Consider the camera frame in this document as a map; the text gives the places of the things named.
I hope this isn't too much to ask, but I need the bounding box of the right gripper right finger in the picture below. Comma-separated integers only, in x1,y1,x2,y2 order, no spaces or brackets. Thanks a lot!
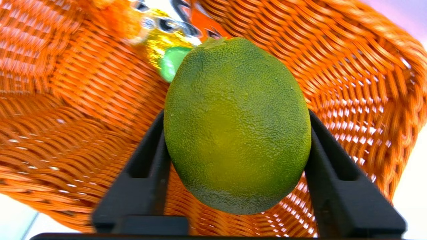
304,109,407,238

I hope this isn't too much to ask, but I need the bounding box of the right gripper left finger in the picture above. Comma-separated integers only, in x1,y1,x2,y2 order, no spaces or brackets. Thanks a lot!
92,109,190,235

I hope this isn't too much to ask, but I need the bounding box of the green lime fruit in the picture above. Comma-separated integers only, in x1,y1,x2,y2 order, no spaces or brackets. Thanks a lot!
163,37,312,215

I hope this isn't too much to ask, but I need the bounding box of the orange snack bag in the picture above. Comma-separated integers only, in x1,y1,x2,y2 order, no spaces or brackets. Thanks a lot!
97,0,231,83

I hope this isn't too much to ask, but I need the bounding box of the orange wicker basket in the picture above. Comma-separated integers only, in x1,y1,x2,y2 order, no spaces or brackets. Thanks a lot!
0,0,427,238

